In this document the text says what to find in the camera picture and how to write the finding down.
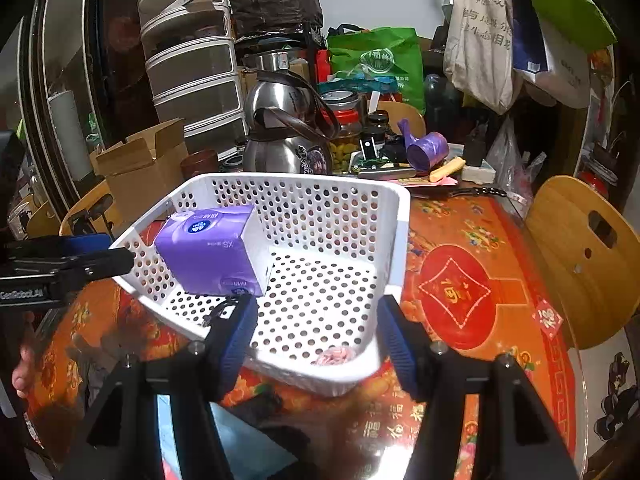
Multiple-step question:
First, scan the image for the clear plastic bag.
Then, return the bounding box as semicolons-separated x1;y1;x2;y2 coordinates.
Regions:
487;115;547;206

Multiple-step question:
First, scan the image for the stacked clear drawer unit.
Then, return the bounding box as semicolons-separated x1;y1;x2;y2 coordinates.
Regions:
137;0;247;161

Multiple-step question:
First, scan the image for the person's left hand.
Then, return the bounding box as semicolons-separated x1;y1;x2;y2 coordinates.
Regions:
11;310;37;401

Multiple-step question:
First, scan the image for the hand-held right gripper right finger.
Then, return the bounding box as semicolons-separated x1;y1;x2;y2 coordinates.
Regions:
376;296;581;480

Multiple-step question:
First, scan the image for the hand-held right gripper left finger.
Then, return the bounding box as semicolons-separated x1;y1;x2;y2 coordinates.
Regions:
60;294;260;480

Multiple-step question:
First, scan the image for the red-lidded glass jar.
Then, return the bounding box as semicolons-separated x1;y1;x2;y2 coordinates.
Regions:
327;107;363;171

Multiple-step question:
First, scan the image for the dark-lidded jar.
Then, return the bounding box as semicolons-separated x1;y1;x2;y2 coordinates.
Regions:
365;112;391;148

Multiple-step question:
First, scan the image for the red printed tablecloth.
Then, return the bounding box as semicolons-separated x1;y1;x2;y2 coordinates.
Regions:
25;190;586;480

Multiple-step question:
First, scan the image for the open cardboard box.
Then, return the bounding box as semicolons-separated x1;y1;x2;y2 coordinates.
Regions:
90;118;190;226

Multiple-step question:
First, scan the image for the stainless steel kettle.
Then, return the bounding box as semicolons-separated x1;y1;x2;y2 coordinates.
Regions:
242;70;341;176

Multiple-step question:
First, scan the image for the white perforated plastic basket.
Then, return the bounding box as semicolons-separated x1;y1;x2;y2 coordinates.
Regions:
107;172;412;398

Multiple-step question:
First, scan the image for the beige canvas tote bag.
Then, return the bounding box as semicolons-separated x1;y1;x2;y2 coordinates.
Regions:
442;0;516;116

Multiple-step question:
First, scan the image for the green shopping bag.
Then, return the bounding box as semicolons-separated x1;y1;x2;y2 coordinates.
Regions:
327;25;426;116

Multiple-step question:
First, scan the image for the yellow soft item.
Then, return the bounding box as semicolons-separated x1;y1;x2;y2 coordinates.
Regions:
429;156;467;182

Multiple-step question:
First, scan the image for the wooden chair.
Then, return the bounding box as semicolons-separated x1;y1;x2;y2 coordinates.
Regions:
27;180;121;238
525;175;640;351

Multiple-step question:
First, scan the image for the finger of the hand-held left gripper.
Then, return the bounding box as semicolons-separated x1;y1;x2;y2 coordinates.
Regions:
4;233;112;262
9;249;136;287

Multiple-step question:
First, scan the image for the brown mug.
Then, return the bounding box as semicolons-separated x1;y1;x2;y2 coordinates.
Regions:
180;149;218;180

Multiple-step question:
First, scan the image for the purple tissue pack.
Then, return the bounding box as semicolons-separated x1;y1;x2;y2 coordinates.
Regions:
154;204;275;297

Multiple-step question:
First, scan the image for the black-handled knife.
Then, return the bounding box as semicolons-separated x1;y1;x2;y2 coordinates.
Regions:
410;186;508;200

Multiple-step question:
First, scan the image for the small pink item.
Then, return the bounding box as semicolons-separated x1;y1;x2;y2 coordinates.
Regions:
312;346;357;367

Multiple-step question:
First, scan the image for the green paper bag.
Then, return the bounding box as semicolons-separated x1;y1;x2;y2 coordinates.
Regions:
515;0;618;53

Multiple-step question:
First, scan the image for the white paper bag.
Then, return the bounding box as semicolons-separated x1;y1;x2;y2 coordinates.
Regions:
515;10;592;109

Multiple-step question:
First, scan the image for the glass cabinet door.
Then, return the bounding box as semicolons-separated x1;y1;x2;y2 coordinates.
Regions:
20;0;118;211

